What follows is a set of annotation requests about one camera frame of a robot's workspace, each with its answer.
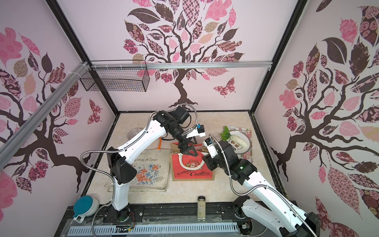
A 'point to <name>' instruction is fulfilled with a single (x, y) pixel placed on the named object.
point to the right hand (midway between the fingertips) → (206, 154)
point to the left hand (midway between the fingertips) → (194, 149)
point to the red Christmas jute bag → (185, 167)
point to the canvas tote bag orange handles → (153, 168)
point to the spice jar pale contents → (201, 208)
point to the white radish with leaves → (226, 135)
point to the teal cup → (85, 206)
